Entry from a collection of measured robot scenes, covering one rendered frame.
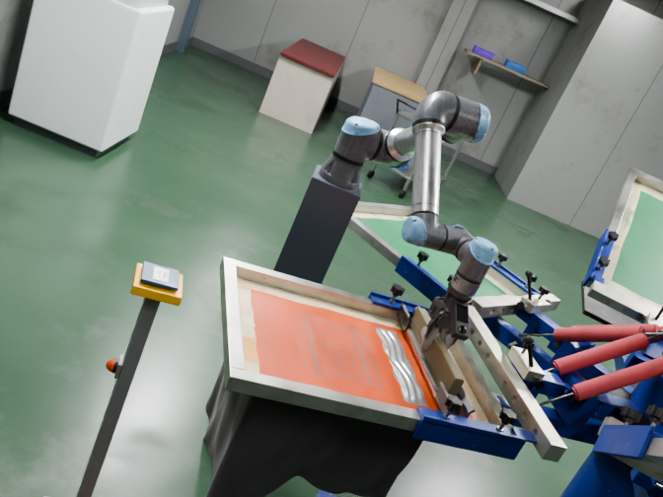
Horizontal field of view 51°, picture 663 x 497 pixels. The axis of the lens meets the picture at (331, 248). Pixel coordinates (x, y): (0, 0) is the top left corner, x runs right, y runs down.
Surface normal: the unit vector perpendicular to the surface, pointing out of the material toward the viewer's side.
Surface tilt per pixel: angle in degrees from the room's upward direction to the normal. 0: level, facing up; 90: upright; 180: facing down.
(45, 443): 0
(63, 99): 90
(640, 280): 32
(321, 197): 90
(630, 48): 90
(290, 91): 90
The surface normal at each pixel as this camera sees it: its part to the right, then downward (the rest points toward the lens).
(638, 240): 0.15, -0.59
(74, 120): -0.08, 0.36
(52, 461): 0.38, -0.85
